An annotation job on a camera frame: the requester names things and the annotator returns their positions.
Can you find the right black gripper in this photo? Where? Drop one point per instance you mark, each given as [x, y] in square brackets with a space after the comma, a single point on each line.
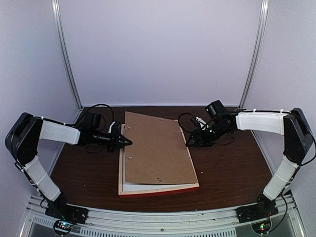
[202, 139]

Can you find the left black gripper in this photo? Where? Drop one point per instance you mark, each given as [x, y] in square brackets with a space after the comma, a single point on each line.
[114, 143]

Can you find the brown backing board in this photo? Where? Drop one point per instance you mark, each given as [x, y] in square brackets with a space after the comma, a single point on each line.
[158, 154]

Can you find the wooden picture frame red edge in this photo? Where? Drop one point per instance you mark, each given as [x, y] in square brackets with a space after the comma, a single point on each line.
[121, 180]

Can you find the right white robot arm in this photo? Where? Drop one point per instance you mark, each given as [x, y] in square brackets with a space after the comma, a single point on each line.
[291, 125]

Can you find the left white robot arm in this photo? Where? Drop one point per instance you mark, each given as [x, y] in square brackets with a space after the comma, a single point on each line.
[34, 142]

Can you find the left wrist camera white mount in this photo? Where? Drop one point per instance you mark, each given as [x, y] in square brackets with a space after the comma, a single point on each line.
[111, 127]

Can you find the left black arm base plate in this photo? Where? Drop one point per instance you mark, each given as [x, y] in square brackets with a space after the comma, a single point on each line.
[76, 215]

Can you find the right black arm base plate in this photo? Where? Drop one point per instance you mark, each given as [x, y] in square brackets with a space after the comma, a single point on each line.
[252, 213]

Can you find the aluminium front rail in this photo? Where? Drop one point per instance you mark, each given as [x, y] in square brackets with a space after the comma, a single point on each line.
[106, 223]

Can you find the right aluminium corner post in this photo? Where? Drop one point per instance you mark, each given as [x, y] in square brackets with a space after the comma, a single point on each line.
[261, 28]

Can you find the aluminium corner post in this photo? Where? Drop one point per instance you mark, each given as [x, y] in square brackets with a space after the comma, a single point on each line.
[64, 51]
[261, 28]

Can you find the left aluminium corner post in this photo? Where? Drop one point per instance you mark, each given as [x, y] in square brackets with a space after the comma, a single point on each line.
[64, 51]

